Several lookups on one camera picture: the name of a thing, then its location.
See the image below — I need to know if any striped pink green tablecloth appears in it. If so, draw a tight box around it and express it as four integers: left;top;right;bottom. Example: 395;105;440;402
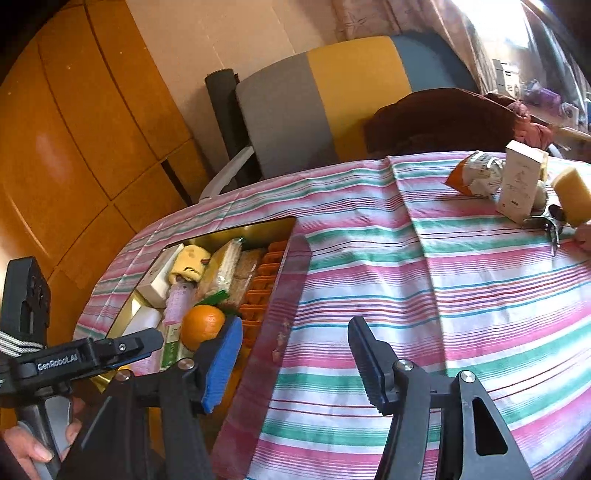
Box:
75;152;590;479

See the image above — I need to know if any dark maroon garment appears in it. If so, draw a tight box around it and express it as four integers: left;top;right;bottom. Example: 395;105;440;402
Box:
363;88;531;155

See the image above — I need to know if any metal spring clamp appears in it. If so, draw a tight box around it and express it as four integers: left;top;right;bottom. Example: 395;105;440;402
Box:
522;204;566;257

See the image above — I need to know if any white cloth pouch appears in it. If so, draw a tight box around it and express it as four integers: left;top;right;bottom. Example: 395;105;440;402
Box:
532;180;548;211

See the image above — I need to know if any gold storage tin box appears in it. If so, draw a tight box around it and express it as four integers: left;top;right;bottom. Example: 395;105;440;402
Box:
91;216;298;393

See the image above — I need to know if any beige sponge slab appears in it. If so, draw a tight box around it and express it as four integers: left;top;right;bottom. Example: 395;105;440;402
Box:
197;237;242;301

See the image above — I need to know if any white cardboard box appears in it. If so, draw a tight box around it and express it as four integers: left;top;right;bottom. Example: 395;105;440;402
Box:
496;140;548;224

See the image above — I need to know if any yellow sponge block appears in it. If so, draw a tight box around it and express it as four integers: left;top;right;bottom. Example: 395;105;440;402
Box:
552;167;591;227

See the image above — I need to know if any grey yellow blue chair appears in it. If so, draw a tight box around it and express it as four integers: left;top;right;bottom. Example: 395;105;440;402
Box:
200;32;478;200

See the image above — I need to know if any orange plastic comb rack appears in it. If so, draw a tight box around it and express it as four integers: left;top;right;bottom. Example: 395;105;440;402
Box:
238;240;287;348

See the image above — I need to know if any small white box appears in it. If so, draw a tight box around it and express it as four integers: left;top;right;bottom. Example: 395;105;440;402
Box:
136;244;184;309

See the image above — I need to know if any white foam block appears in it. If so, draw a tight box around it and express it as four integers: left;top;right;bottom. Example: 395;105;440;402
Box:
122;306;161;336

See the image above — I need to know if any orange fruit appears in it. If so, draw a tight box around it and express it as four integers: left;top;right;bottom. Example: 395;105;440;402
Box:
179;305;225;351

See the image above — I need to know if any orange white snack bag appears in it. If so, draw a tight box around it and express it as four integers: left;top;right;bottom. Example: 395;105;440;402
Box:
445;151;505;199

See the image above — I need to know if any green tea box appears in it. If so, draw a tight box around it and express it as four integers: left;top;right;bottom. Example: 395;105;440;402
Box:
160;323;193;371

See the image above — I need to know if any person's left hand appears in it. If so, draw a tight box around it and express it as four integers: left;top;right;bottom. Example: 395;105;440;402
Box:
1;397;86;479

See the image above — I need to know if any person's right hand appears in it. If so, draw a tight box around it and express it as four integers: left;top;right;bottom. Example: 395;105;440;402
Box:
574;222;591;253

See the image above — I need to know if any purple box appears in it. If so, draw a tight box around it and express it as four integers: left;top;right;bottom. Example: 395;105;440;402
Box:
523;79;562;114

